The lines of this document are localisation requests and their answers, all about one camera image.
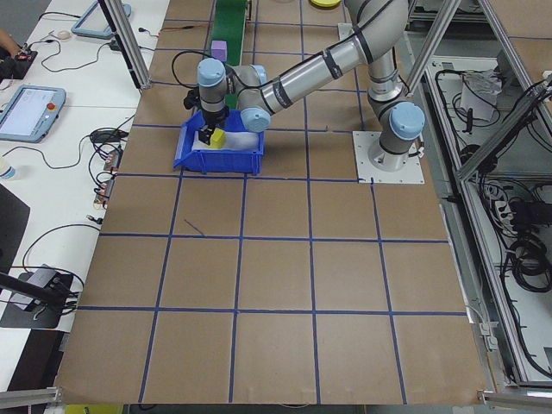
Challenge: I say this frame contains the V-shaped metal bar frame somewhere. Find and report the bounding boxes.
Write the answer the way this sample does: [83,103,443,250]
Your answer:
[405,0,552,389]

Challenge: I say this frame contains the black flat panel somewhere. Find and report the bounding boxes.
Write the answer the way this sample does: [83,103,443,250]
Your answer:
[0,183,31,277]

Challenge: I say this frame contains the black cable bundle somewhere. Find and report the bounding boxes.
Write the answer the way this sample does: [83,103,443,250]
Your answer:
[499,236,552,294]

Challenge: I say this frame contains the white crumpled bag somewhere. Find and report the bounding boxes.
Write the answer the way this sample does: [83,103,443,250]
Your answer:
[459,71,504,122]

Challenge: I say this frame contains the grey plastic bracket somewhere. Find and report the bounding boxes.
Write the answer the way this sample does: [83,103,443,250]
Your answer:
[477,319,499,354]

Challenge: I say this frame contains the long black power adapter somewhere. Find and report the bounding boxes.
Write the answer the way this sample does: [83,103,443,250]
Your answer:
[89,129,129,143]

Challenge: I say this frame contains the short aluminium profile bar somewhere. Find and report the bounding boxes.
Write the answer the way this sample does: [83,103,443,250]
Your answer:
[476,389,552,411]
[0,386,65,409]

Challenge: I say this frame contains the light blue teach pendant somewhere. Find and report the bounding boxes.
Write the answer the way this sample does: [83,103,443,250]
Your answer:
[0,85,67,143]
[71,0,133,41]

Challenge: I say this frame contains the green conveyor belt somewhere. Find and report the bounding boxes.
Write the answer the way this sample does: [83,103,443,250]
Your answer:
[210,0,254,111]

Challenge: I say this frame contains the white foam pad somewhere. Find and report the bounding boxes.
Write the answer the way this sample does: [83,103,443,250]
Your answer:
[191,128,262,153]

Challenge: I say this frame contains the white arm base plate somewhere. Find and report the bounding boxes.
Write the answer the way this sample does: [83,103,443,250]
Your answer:
[337,22,360,44]
[352,130,426,185]

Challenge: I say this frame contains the person hand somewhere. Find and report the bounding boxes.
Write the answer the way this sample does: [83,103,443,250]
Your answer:
[0,28,18,55]

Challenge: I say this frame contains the black flat box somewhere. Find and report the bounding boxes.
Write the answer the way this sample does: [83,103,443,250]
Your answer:
[0,49,39,81]

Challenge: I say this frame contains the black power brick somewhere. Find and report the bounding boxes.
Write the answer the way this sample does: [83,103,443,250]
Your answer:
[511,200,545,225]

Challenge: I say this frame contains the blue plastic storage bin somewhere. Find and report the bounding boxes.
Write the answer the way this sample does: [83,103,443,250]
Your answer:
[172,108,267,176]

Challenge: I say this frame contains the small electronics board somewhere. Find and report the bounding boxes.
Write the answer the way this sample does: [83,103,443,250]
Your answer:
[93,176,116,209]
[102,147,124,173]

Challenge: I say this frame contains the aluminium profile post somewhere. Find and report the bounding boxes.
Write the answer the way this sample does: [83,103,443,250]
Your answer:
[97,0,152,91]

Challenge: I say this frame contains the white power strip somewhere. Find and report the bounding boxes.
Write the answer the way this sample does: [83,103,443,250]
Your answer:
[485,183,518,225]

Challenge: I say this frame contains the black stand base plate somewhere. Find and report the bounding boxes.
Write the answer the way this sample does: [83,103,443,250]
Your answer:
[0,269,75,331]

